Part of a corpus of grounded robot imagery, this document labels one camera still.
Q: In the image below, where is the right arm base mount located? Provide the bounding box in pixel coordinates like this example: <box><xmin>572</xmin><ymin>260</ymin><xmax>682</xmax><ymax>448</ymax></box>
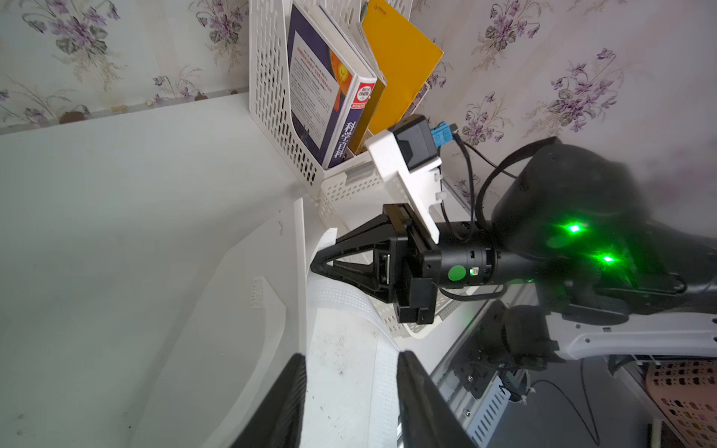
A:
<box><xmin>449</xmin><ymin>301</ymin><xmax>564</xmax><ymax>402</ymax></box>

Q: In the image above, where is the purple white book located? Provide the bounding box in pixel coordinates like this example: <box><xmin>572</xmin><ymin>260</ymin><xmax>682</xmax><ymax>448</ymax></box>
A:
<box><xmin>289</xmin><ymin>5</ymin><xmax>377</xmax><ymax>170</ymax></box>

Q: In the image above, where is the yellow folder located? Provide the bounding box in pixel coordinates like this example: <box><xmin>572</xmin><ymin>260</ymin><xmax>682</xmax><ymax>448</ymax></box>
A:
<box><xmin>349</xmin><ymin>1</ymin><xmax>444</xmax><ymax>155</ymax></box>

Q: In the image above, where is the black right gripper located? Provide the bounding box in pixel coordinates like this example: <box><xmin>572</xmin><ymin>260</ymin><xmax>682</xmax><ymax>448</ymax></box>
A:
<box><xmin>310</xmin><ymin>203</ymin><xmax>499</xmax><ymax>325</ymax></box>

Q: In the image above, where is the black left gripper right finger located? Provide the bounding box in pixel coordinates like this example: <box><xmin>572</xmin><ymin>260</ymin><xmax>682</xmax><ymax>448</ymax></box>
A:
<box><xmin>397</xmin><ymin>351</ymin><xmax>474</xmax><ymax>448</ymax></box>

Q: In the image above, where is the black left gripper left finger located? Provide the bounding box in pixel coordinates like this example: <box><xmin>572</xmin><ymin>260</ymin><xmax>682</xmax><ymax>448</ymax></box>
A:
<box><xmin>231</xmin><ymin>354</ymin><xmax>307</xmax><ymax>448</ymax></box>

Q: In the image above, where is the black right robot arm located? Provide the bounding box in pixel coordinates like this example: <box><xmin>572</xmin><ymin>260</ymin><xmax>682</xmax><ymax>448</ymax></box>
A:
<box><xmin>311</xmin><ymin>137</ymin><xmax>716</xmax><ymax>370</ymax></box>

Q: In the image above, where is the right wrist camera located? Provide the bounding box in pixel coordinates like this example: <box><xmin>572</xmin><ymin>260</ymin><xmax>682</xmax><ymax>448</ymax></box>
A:
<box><xmin>365</xmin><ymin>114</ymin><xmax>454</xmax><ymax>243</ymax></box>

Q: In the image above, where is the white insulated delivery bag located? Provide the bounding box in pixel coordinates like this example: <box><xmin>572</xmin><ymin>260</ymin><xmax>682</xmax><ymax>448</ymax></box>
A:
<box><xmin>130</xmin><ymin>200</ymin><xmax>399</xmax><ymax>447</ymax></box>

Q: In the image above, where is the aluminium rail frame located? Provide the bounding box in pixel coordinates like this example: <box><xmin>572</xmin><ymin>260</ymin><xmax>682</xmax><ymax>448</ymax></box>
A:
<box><xmin>397</xmin><ymin>300</ymin><xmax>510</xmax><ymax>447</ymax></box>

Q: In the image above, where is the white perforated plastic tray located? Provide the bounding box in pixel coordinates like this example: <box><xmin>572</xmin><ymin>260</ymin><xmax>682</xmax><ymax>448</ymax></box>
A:
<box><xmin>316</xmin><ymin>167</ymin><xmax>466</xmax><ymax>340</ymax></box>

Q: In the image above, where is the white plastic file organizer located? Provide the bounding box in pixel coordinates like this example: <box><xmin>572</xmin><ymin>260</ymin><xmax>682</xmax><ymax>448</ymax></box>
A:
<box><xmin>248</xmin><ymin>1</ymin><xmax>375</xmax><ymax>199</ymax></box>

